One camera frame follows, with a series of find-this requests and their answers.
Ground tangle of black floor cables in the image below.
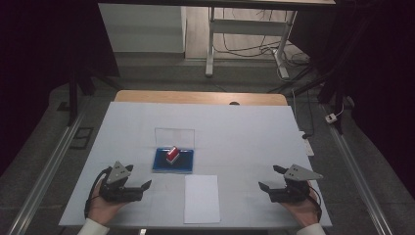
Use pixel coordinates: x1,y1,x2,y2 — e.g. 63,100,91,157
213,8,310,67

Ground large white table mat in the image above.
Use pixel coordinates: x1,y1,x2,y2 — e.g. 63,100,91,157
58,101,333,229

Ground blue ink pad clear lid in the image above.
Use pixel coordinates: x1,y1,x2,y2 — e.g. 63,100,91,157
152,127,196,174

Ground person's right hand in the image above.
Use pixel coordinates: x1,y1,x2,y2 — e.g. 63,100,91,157
282,189,323,228

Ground black floor socket frame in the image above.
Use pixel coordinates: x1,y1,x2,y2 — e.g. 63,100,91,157
69,126,95,151

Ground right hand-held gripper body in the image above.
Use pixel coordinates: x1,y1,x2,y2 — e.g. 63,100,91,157
268,164,324,204

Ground white cabinet panel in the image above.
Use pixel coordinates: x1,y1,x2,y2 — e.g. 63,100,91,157
98,3,187,54

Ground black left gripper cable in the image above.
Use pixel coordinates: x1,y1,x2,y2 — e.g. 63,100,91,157
83,165,114,219

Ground wooden table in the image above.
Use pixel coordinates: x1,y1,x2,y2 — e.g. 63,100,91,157
114,89,289,107

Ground white desk frame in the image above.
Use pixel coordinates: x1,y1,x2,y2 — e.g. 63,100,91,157
205,6,299,79

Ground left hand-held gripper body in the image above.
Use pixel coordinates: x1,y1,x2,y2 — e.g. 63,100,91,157
99,161,145,203

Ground dark curtain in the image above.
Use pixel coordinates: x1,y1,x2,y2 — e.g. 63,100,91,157
0,0,120,177
288,0,415,202

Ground white paper sheet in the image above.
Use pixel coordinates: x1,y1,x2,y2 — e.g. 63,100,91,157
183,174,221,225

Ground red and white stamp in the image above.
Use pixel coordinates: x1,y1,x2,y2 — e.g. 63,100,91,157
165,145,181,165

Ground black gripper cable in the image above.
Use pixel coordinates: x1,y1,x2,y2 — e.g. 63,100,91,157
83,165,114,219
305,185,324,223

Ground person's left hand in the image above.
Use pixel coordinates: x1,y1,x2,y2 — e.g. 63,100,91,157
87,187,129,226

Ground black stand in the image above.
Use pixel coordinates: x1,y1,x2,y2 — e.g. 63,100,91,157
267,48,348,135
66,62,122,127

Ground metal floor rail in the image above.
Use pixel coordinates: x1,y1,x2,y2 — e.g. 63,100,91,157
320,103,394,235
6,109,88,235

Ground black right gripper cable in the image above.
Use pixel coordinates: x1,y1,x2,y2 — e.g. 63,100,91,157
305,185,324,223

